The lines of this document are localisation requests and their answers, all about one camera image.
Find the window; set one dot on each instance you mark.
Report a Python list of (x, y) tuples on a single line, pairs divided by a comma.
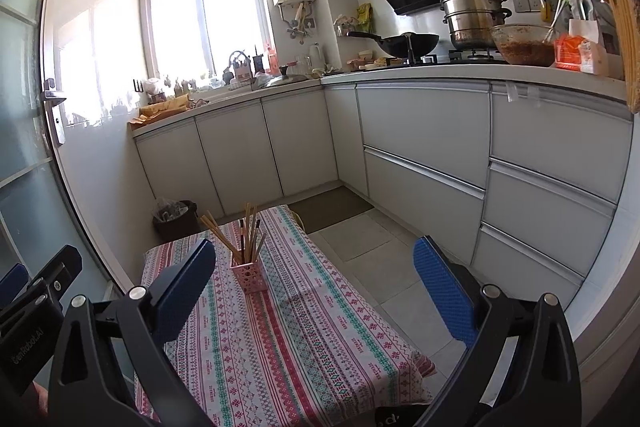
[(190, 39)]

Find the bamboo chopstick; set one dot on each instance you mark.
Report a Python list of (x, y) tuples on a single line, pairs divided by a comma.
[(246, 233), (213, 227), (250, 221), (209, 214), (258, 246)]

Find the brown floor mat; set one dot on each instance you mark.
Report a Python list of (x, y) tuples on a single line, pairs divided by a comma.
[(329, 208)]

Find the glass bowl with food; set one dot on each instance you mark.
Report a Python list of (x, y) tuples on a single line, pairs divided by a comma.
[(525, 44)]

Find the door handle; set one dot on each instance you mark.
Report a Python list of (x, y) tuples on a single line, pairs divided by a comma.
[(53, 98)]

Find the steel steamer pot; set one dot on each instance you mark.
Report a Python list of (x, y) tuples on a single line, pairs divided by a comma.
[(470, 22)]

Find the orange food package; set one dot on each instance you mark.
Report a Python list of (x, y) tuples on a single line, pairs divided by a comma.
[(579, 54)]

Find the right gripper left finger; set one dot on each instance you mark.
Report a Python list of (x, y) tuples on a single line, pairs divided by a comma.
[(87, 387)]

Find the gas stove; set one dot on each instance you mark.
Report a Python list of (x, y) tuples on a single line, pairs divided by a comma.
[(462, 57)]

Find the pink perforated utensil holder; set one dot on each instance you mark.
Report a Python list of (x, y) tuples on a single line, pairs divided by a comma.
[(250, 276)]

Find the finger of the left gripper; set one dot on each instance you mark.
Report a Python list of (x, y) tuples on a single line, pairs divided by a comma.
[(12, 284), (45, 284)]

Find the white electric kettle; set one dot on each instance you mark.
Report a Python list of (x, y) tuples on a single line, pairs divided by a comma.
[(316, 57)]

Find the yellow cloth on counter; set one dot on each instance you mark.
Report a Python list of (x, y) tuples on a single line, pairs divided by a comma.
[(159, 111)]

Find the white lower cabinets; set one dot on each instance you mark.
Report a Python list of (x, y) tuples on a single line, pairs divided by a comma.
[(518, 182)]

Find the black trash bin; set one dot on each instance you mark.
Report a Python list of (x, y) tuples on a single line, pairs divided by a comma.
[(176, 220)]

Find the black wok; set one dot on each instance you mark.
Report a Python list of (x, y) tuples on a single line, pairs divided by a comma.
[(401, 46)]

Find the black chopstick gold band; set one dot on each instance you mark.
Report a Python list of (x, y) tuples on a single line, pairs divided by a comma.
[(255, 236), (242, 242)]

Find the person left hand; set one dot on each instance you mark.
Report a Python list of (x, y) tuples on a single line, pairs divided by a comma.
[(37, 399)]

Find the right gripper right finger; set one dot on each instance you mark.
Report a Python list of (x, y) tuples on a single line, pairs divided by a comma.
[(519, 366)]

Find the patterned tablecloth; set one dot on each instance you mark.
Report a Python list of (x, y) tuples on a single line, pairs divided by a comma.
[(308, 351)]

